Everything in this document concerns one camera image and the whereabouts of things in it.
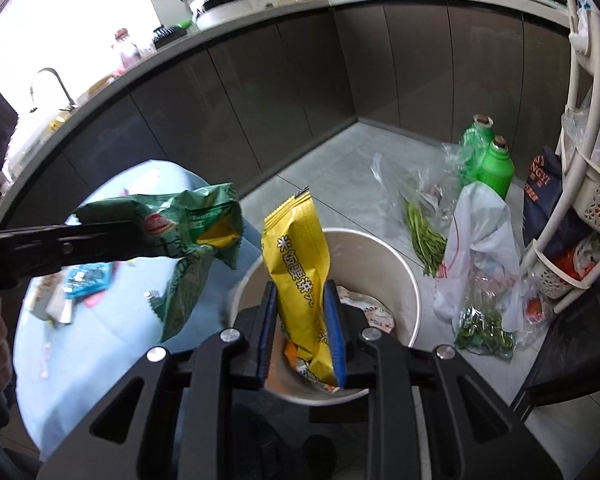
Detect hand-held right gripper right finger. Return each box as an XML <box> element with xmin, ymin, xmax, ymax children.
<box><xmin>322</xmin><ymin>280</ymin><xmax>563</xmax><ymax>480</ymax></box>

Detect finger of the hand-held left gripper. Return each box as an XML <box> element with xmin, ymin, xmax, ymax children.
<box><xmin>0</xmin><ymin>219</ymin><xmax>148</xmax><ymax>292</ymax></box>

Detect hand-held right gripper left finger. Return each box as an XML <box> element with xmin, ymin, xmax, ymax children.
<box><xmin>37</xmin><ymin>280</ymin><xmax>281</xmax><ymax>480</ymax></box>

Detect white round bin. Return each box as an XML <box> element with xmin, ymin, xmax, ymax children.
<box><xmin>226</xmin><ymin>228</ymin><xmax>422</xmax><ymax>405</ymax></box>

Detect yellow snack bag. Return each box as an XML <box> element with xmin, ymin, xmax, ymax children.
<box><xmin>261</xmin><ymin>186</ymin><xmax>342</xmax><ymax>387</ymax></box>

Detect green snack bag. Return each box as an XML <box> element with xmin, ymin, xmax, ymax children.
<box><xmin>75</xmin><ymin>182</ymin><xmax>243</xmax><ymax>343</ymax></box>

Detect blue foil blister pack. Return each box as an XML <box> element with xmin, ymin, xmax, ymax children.
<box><xmin>62</xmin><ymin>262</ymin><xmax>113</xmax><ymax>301</ymax></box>

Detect round table blue tablecloth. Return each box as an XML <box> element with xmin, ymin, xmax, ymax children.
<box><xmin>12</xmin><ymin>160</ymin><xmax>261</xmax><ymax>461</ymax></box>

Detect steel kitchen faucet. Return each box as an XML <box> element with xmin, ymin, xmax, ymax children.
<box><xmin>29</xmin><ymin>67</ymin><xmax>78</xmax><ymax>113</ymax></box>

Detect clear bag of green vegetables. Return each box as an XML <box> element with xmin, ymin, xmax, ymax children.
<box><xmin>370</xmin><ymin>142</ymin><xmax>468</xmax><ymax>278</ymax></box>

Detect clear bag of leafy greens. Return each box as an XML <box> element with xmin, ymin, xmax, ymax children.
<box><xmin>452</xmin><ymin>305</ymin><xmax>516</xmax><ymax>361</ymax></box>

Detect glass jar with red lid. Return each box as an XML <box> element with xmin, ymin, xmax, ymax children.
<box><xmin>112</xmin><ymin>28</ymin><xmax>141</xmax><ymax>71</ymax></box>

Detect white plastic bag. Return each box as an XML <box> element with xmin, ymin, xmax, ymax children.
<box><xmin>434</xmin><ymin>182</ymin><xmax>523</xmax><ymax>333</ymax></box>

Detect black clay pot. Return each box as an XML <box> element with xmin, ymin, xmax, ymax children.
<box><xmin>152</xmin><ymin>25</ymin><xmax>188</xmax><ymax>51</ymax></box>

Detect green bottle in plastic wrap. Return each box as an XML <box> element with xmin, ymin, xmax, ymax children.
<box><xmin>460</xmin><ymin>114</ymin><xmax>496</xmax><ymax>186</ymax></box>

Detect dark blue printed bag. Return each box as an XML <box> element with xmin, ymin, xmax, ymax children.
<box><xmin>522</xmin><ymin>146</ymin><xmax>566</xmax><ymax>246</ymax></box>

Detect white rice cooker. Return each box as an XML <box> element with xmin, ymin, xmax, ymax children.
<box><xmin>189</xmin><ymin>0</ymin><xmax>251</xmax><ymax>31</ymax></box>

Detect dark kitchen base cabinets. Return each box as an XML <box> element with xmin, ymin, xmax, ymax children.
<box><xmin>0</xmin><ymin>0</ymin><xmax>593</xmax><ymax>241</ymax></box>

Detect white storage rack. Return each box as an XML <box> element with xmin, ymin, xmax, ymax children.
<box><xmin>522</xmin><ymin>0</ymin><xmax>600</xmax><ymax>301</ymax></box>

